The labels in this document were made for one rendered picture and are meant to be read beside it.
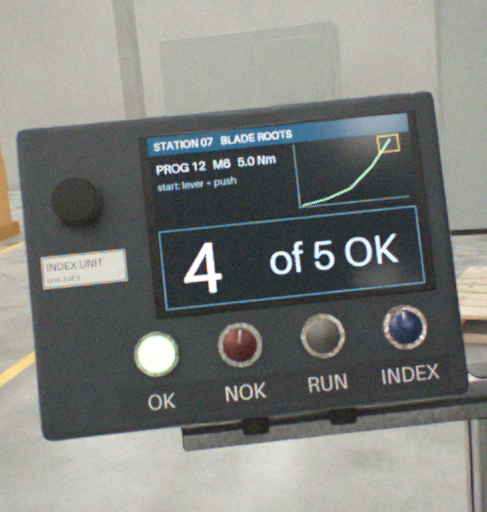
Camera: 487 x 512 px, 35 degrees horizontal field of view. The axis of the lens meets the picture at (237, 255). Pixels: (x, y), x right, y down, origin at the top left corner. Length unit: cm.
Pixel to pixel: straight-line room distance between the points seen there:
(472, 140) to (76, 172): 614
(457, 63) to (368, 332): 609
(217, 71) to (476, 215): 320
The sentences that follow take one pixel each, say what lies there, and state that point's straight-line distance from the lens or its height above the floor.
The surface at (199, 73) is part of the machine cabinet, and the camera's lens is 836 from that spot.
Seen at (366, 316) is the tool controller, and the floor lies 112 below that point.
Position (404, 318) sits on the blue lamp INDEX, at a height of 112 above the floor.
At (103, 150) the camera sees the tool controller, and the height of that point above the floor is 124.
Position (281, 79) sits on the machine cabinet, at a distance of 818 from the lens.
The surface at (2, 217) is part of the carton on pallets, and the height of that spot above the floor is 24.
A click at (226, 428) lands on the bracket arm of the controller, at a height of 104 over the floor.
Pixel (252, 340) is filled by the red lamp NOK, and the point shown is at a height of 112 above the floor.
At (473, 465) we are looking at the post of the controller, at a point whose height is 99.
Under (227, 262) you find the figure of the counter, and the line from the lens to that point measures 47.
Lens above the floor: 126
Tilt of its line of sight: 11 degrees down
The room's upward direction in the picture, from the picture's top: 5 degrees counter-clockwise
